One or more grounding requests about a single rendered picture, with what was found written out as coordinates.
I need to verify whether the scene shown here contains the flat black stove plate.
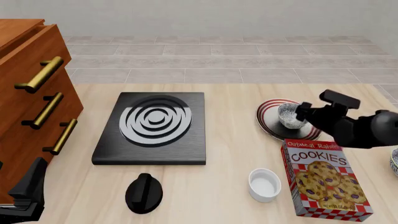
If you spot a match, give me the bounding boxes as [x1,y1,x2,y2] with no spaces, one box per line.
[91,91,208,166]

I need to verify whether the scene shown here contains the brass drawer handle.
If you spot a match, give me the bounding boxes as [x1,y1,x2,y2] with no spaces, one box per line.
[14,55,65,95]
[21,91,65,131]
[42,118,78,156]

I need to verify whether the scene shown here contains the patterned bowl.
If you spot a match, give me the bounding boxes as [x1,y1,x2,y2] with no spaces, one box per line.
[389,147,398,175]
[277,103,309,130]

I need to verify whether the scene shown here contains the wooden cabinet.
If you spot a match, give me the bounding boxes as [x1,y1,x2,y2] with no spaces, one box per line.
[0,18,85,164]

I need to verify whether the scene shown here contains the white ramekin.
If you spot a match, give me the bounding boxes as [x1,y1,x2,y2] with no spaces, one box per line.
[248,167,282,203]

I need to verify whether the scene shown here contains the wooden cabinet drawer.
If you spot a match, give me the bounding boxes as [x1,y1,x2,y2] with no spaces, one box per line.
[0,24,73,128]
[0,67,75,170]
[9,87,85,164]

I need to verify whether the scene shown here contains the plate with red rings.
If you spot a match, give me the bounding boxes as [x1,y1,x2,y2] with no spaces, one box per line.
[256,98,326,142]

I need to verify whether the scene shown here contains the red cookie box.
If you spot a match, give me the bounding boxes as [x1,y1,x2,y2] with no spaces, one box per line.
[281,138,375,223]

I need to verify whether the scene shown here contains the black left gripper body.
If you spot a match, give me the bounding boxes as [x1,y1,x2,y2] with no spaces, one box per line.
[0,197,45,224]

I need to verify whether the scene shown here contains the round black stove knob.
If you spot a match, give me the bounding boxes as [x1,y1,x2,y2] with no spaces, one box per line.
[124,172,164,215]

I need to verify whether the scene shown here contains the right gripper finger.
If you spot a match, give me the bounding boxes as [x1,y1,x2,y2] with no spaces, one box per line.
[298,101,313,113]
[294,111,312,123]

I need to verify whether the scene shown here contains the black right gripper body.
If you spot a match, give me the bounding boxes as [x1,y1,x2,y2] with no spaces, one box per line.
[305,104,346,134]

